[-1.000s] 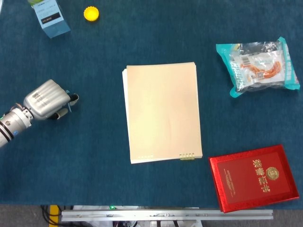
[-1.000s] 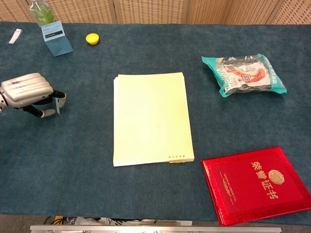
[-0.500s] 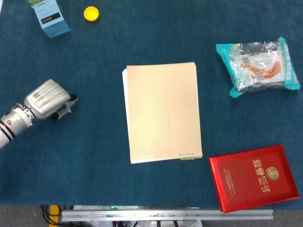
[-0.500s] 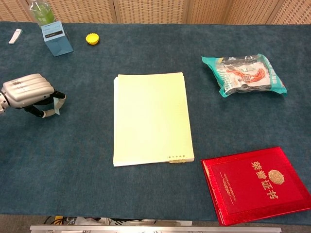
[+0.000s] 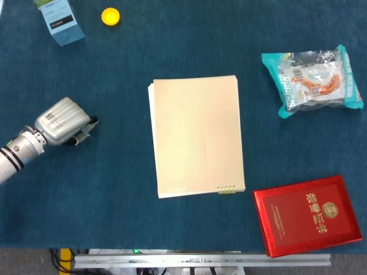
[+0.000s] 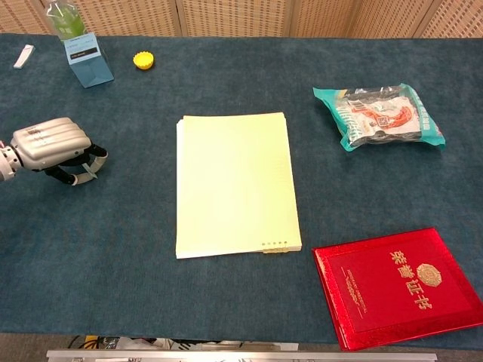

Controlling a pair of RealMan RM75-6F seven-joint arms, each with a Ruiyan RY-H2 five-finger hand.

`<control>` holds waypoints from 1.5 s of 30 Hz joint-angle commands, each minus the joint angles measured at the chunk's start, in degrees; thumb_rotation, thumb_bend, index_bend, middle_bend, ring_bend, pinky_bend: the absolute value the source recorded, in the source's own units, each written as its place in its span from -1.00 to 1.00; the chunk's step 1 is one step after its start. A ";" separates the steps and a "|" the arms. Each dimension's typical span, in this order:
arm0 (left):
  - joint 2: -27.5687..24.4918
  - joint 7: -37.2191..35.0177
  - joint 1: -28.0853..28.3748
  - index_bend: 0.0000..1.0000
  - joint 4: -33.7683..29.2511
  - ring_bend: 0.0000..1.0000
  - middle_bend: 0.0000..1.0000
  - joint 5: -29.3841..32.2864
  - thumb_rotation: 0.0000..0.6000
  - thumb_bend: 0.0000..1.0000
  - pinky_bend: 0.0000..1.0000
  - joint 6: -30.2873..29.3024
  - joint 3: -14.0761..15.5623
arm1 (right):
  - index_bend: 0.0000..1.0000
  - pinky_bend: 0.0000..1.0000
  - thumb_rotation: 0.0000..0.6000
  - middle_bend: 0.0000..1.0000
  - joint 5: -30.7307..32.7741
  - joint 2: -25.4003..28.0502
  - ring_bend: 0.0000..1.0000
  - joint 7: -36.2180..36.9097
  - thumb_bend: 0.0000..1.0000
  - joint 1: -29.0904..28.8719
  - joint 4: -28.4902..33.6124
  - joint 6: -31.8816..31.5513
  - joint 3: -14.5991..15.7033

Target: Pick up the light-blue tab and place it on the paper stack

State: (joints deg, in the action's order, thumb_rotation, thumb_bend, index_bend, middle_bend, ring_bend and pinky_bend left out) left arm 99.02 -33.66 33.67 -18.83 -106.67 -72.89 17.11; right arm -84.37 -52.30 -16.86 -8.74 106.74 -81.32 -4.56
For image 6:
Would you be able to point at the small white paper strip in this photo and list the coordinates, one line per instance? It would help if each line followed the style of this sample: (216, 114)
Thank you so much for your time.
(23, 56)

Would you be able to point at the red certificate folder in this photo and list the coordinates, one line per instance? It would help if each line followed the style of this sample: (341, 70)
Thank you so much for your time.
(396, 290)

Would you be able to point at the woven folding screen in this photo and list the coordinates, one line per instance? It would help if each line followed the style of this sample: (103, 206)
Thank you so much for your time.
(241, 17)

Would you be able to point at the blue paper carton box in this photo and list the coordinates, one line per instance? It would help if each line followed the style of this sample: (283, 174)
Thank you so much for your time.
(88, 62)

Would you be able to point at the aluminium frame rail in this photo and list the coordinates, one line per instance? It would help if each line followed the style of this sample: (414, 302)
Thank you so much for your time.
(241, 355)

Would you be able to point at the yellow bottle cap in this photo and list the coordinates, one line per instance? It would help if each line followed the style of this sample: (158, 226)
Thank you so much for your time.
(143, 60)

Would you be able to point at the pale yellow paper stack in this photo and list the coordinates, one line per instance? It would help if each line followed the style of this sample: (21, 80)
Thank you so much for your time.
(234, 184)

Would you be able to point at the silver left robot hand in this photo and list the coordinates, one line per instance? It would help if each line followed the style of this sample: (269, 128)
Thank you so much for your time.
(49, 141)

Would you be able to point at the clear green drink bottle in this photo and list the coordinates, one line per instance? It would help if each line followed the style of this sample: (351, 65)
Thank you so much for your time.
(65, 19)

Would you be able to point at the dark teal table cloth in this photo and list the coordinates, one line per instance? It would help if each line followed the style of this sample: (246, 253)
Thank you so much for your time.
(151, 226)

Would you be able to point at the teal snack food package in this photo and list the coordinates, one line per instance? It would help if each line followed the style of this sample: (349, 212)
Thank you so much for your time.
(381, 117)

